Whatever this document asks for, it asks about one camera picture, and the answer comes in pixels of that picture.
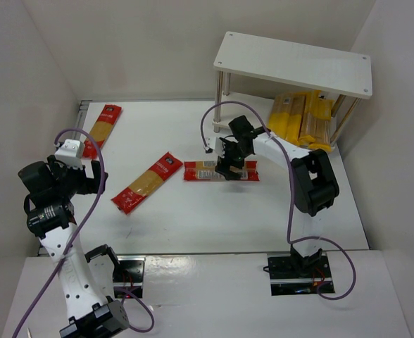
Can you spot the yellow pasta bag right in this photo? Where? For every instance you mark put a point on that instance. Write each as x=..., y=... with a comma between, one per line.
x=314, y=131

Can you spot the red pasta bag far left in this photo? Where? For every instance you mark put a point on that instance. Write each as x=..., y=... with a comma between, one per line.
x=101, y=130

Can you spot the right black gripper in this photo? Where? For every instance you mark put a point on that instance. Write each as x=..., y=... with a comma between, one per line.
x=226, y=163

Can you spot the yellow pasta bag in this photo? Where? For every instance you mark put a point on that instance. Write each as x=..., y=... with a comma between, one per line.
x=280, y=113
x=314, y=131
x=295, y=118

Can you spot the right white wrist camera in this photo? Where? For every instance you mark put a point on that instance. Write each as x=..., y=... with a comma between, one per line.
x=214, y=145

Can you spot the white two-tier shelf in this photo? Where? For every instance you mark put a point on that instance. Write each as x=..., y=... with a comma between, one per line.
x=338, y=74

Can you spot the red pasta bag barcode side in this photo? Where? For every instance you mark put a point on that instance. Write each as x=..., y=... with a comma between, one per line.
x=204, y=171

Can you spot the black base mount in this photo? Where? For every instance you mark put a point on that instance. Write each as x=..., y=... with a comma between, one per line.
x=129, y=275
x=287, y=279

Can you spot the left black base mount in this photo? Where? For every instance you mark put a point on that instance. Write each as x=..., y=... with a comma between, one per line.
x=129, y=275

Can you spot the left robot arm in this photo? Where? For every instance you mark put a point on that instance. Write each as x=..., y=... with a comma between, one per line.
x=86, y=278

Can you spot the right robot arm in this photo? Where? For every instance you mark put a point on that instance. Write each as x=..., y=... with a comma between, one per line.
x=313, y=186

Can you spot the yellow pasta bag middle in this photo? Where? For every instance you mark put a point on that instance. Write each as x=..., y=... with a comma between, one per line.
x=295, y=118

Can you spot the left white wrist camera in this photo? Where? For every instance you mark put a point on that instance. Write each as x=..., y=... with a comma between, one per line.
x=70, y=153

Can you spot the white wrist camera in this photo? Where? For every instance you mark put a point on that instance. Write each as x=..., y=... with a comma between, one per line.
x=214, y=145
x=70, y=153

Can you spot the yellow pasta bag left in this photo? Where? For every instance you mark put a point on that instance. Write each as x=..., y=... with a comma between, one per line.
x=280, y=113

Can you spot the red pasta bag centre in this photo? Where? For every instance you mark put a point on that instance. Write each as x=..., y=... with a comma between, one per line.
x=147, y=183

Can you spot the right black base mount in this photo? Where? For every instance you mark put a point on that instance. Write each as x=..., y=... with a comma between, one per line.
x=287, y=279

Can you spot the red pasta bag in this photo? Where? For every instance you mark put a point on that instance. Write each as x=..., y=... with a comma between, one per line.
x=101, y=130
x=147, y=183

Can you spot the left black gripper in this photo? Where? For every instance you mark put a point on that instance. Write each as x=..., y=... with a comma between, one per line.
x=88, y=179

